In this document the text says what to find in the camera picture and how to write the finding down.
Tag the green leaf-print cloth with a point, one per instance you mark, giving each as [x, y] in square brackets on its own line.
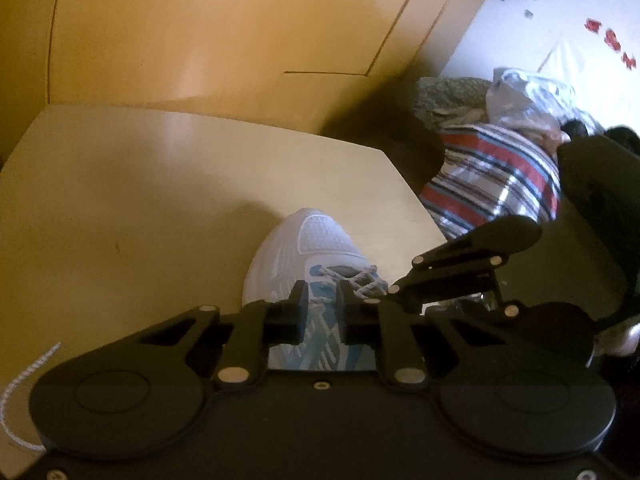
[450, 95]

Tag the crumpled white plastic bag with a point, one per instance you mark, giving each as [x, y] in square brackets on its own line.
[525, 95]

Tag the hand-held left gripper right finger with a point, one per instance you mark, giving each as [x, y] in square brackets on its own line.
[345, 312]

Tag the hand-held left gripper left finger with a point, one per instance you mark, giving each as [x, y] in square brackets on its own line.
[299, 310]

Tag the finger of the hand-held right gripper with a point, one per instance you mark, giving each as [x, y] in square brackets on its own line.
[450, 275]
[500, 311]

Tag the striped blanket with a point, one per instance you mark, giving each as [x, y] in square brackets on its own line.
[490, 180]

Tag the wooden wardrobe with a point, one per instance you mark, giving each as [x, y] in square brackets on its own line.
[200, 35]

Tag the white speckled shoelace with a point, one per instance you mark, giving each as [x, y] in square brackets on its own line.
[370, 286]

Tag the beige cloth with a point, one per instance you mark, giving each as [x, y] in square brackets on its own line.
[545, 136]

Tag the row of red wall stickers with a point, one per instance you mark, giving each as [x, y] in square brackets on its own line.
[612, 40]

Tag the white and blue sneaker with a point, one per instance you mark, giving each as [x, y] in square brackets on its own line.
[310, 240]

